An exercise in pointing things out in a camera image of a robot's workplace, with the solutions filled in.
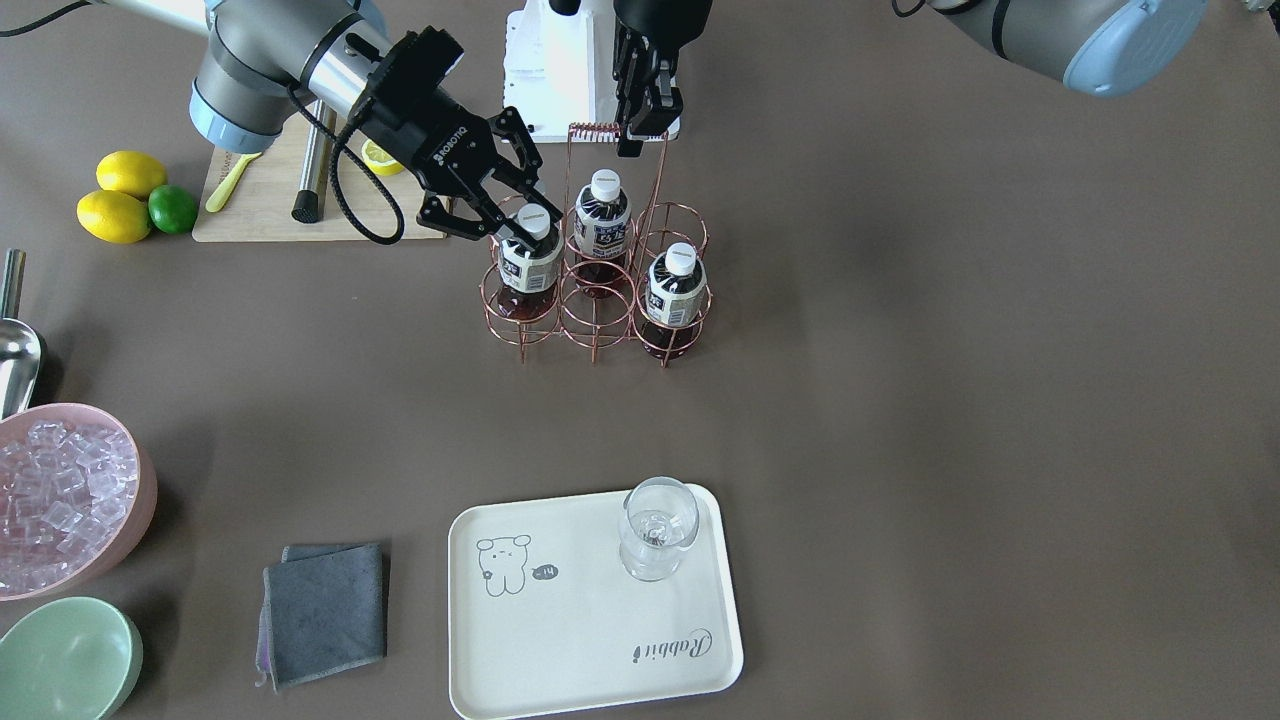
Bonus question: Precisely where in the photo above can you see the steel muddler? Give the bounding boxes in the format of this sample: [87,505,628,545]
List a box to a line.
[291,99,335,224]

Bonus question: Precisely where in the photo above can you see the wine glass on tray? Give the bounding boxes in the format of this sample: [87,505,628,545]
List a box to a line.
[620,477,701,582]

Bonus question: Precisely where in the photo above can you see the green bowl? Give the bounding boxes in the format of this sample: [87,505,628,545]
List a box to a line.
[1,596,145,719]

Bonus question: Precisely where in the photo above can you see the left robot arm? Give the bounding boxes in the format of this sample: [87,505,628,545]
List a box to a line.
[612,1,1208,158]

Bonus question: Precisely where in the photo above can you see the lemon half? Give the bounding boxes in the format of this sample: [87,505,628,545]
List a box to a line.
[360,138,404,177]

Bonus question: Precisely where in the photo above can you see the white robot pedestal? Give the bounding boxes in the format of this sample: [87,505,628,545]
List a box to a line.
[503,1,662,143]

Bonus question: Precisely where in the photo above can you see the tea bottle white cap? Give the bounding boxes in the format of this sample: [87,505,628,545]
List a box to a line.
[573,168,631,297]

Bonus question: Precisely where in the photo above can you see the yellow plastic knife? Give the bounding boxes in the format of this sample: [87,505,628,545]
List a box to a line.
[204,152,262,214]

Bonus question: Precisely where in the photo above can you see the copper wire bottle basket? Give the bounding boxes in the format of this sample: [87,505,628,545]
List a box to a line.
[479,131,714,366]

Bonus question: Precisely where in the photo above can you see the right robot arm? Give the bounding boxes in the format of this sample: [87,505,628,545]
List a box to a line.
[189,1,561,249]

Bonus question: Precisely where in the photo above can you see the lime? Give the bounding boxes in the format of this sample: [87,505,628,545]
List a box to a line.
[147,184,200,234]

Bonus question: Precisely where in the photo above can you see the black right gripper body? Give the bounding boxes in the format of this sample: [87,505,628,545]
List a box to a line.
[353,28,500,201]

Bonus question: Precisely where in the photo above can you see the bamboo cutting board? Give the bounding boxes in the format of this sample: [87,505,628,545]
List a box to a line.
[193,114,447,243]

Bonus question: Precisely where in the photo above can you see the steel ice scoop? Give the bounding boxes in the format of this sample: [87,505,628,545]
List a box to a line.
[1,249,44,419]

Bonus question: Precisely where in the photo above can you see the whole lemon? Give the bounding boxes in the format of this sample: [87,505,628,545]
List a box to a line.
[76,190,152,243]
[95,150,168,201]

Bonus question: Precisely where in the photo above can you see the cream serving tray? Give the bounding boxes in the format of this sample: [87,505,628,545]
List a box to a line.
[448,484,745,719]

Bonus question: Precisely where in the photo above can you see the pink bowl of ice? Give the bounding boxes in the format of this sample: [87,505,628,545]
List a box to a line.
[1,404,157,602]

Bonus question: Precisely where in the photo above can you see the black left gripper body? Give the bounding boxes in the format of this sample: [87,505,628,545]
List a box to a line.
[613,1,713,70]

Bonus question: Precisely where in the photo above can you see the grey folded cloth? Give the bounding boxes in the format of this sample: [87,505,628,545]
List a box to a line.
[255,543,387,692]

